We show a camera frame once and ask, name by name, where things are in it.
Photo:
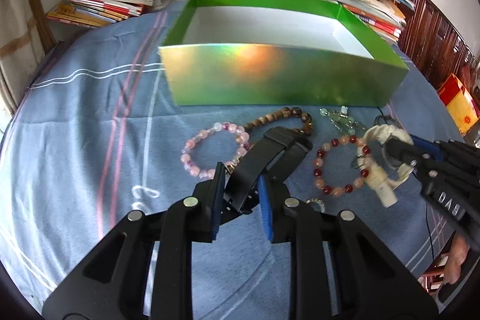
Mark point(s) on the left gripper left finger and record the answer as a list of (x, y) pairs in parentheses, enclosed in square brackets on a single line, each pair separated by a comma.
[(207, 217)]

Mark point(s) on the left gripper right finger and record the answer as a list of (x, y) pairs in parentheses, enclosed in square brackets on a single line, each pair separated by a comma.
[(276, 223)]

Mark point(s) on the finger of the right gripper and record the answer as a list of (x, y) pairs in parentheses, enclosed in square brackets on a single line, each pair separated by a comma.
[(399, 152), (428, 147)]

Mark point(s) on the white watch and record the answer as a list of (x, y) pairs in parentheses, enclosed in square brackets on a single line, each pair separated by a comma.
[(385, 174)]

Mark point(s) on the person's right hand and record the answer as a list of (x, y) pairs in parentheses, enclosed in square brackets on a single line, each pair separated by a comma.
[(457, 255)]

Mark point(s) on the red and yellow box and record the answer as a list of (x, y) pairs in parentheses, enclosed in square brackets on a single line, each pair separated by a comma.
[(459, 103)]

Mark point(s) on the red wooden headboard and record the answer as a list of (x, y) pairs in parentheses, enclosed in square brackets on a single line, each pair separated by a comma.
[(435, 45)]

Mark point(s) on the blue bed sheet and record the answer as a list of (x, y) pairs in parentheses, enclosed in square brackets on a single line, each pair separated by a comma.
[(98, 134)]

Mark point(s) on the green holographic box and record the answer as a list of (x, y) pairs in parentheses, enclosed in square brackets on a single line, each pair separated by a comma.
[(277, 52)]

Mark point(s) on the left stack of books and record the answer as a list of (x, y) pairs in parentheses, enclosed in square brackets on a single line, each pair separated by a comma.
[(97, 13)]

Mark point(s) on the beige curtain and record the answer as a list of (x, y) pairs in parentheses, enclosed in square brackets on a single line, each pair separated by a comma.
[(25, 40)]

